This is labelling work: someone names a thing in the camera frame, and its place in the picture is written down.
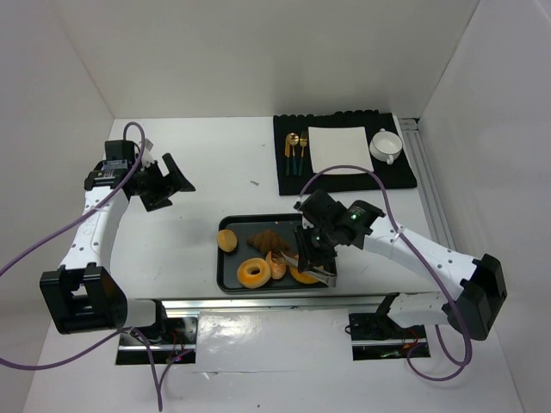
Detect brown chocolate croissant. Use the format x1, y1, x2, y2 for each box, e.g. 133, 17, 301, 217
246, 230, 290, 255

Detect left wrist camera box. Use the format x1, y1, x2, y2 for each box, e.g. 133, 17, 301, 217
104, 139, 136, 166

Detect black placemat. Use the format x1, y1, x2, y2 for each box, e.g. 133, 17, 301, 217
273, 110, 418, 196

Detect white square plate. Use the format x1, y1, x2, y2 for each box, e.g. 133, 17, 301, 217
308, 126, 375, 173

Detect black baking tray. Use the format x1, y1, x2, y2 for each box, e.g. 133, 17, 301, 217
216, 213, 327, 294

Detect small orange round bun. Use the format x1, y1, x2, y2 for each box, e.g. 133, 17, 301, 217
265, 251, 287, 280

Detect gold fork teal handle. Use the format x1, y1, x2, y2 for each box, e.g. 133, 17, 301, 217
298, 131, 308, 176

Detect metal tongs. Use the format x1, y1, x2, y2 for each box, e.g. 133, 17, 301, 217
273, 250, 337, 287

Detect aluminium rail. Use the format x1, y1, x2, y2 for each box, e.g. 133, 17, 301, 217
398, 116, 474, 305
161, 294, 386, 312

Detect orange glazed donut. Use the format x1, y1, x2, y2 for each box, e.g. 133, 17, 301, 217
237, 258, 271, 289
288, 267, 319, 285

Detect aluminium rail front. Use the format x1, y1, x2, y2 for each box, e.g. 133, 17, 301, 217
161, 294, 386, 312

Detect gold knife teal handle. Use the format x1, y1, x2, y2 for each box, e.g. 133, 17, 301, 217
284, 134, 291, 176

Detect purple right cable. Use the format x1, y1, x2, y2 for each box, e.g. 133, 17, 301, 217
299, 165, 474, 382

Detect white cup with handle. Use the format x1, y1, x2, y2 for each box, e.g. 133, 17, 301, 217
369, 129, 404, 165

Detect round yellow muffin bun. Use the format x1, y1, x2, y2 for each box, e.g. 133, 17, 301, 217
216, 229, 238, 253

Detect purple cable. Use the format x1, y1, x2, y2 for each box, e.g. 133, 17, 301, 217
0, 122, 199, 412
299, 165, 474, 382

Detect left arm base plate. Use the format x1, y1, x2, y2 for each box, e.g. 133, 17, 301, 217
115, 314, 198, 366

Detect aluminium rail right side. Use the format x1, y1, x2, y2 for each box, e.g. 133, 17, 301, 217
398, 116, 474, 305

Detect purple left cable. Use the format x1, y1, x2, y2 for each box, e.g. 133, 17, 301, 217
0, 122, 199, 412

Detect orange glazed donut left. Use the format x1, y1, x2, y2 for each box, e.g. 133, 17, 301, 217
237, 258, 271, 289

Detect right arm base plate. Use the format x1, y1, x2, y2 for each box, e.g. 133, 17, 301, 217
344, 313, 430, 361

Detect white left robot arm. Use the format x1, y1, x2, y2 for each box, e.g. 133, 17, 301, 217
40, 155, 180, 334

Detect gold spoon teal handle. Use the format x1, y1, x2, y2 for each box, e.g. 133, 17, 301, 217
289, 133, 300, 176

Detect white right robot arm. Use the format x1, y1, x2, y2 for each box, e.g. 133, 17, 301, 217
250, 189, 507, 341

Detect orange glazed donut right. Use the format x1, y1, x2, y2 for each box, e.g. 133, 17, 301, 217
288, 267, 319, 285

